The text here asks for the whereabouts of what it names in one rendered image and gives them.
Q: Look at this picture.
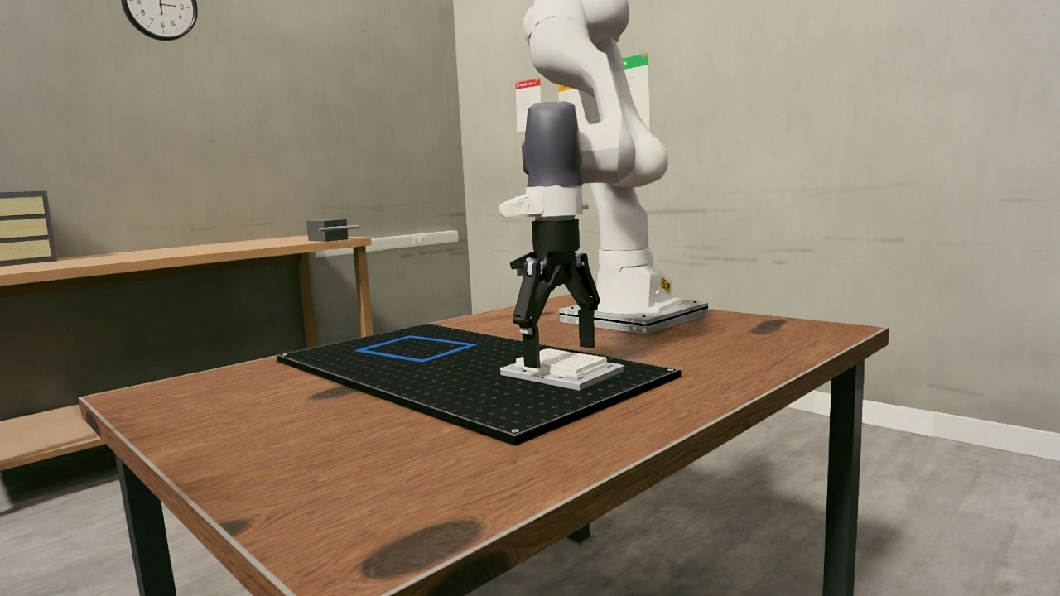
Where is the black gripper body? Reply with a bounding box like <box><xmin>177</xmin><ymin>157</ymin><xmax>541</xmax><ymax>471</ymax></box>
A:
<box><xmin>532</xmin><ymin>220</ymin><xmax>580</xmax><ymax>286</ymax></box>

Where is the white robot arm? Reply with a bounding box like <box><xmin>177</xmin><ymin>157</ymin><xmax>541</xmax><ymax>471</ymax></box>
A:
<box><xmin>499</xmin><ymin>0</ymin><xmax>682</xmax><ymax>314</ymax></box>

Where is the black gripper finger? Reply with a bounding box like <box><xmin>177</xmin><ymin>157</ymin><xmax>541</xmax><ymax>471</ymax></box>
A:
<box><xmin>565</xmin><ymin>253</ymin><xmax>600</xmax><ymax>348</ymax></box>
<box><xmin>513</xmin><ymin>262</ymin><xmax>564</xmax><ymax>369</ymax></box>

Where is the blue tape outline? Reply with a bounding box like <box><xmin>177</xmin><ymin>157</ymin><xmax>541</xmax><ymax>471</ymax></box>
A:
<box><xmin>357</xmin><ymin>335</ymin><xmax>477</xmax><ymax>362</ymax></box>

